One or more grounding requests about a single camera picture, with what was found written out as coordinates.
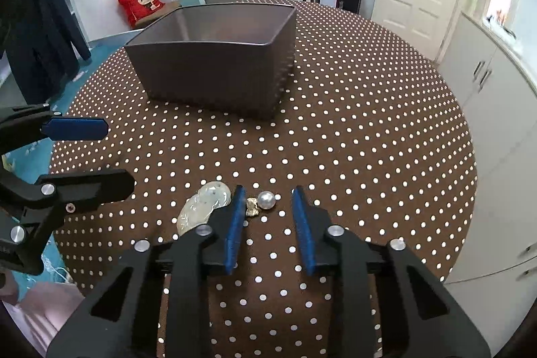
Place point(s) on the grey metal tin box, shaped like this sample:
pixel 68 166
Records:
pixel 234 57

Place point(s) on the dark hanging jacket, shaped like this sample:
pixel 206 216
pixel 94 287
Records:
pixel 44 46

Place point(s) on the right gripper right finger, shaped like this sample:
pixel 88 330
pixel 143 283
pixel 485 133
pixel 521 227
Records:
pixel 369 290

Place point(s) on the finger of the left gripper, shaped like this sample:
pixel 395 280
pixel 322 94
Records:
pixel 25 125
pixel 74 192

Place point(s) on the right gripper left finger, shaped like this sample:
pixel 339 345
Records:
pixel 119 317

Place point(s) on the brown polka dot tablecloth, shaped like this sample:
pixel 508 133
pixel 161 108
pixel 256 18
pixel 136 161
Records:
pixel 366 126

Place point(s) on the white low cabinet row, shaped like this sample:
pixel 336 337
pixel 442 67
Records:
pixel 494 278

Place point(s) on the pale jade pendant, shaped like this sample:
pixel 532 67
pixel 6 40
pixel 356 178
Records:
pixel 198 208

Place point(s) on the pink sleeved forearm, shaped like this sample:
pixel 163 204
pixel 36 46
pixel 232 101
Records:
pixel 42 312

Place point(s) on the silver pearl earring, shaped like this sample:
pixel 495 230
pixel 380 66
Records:
pixel 264 201

